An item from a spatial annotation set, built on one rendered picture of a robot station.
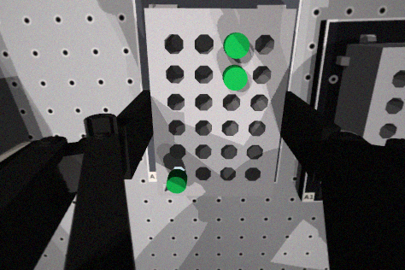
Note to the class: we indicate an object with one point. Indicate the grey perforated block with round holes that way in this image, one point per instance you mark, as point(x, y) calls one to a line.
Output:
point(372, 92)
point(226, 141)

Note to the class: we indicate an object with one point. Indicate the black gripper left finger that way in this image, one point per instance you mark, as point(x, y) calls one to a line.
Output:
point(39, 185)

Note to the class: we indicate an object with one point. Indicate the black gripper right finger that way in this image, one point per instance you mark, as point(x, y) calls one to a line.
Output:
point(362, 188)

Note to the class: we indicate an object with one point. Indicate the grey perforated base plate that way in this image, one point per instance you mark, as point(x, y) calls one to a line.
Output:
point(64, 60)

